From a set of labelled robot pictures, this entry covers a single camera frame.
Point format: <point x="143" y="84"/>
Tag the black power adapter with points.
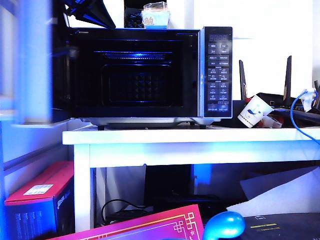
<point x="125" y="215"/>

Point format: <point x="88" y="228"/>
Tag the black Midea microwave oven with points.
<point x="217" y="75"/>

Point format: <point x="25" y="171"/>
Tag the white paper sheet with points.
<point x="287" y="202"/>

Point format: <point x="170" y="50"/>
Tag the black flat device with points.
<point x="187" y="202"/>

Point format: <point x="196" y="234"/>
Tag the clear plastic snack box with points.
<point x="156" y="15"/>

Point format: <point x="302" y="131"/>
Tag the white paper cup blue print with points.
<point x="252" y="111"/>

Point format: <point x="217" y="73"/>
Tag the black rectangular panel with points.
<point x="167" y="180"/>

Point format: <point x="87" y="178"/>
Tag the glossy blue round object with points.
<point x="225" y="225"/>

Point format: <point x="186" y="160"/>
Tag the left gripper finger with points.
<point x="100" y="12"/>
<point x="77" y="12"/>

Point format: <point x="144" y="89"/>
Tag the white table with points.
<point x="175" y="136"/>

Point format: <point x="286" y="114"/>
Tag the black router with antennas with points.
<point x="275" y="98"/>

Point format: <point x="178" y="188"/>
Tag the black box yellow print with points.
<point x="287" y="230"/>

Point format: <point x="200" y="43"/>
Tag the red and blue carton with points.
<point x="30" y="215"/>

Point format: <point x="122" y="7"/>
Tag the white tape tag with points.
<point x="307" y="100"/>

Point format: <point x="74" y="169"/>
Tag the pale grey sheet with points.
<point x="270" y="185"/>

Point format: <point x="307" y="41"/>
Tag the small white red box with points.
<point x="271" y="122"/>

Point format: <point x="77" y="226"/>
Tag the pink gift box gold pattern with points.
<point x="150" y="225"/>

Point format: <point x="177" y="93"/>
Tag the grey framed office partition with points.
<point x="7" y="140"/>

